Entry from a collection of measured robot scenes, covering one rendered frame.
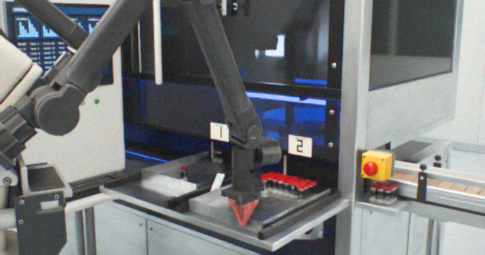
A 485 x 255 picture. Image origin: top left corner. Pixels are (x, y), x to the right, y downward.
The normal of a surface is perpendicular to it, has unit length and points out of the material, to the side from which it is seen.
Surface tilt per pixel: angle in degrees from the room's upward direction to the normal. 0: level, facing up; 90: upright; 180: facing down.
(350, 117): 90
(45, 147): 90
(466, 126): 90
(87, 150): 90
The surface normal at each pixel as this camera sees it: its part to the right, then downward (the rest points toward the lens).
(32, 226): 0.47, 0.17
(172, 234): -0.63, 0.15
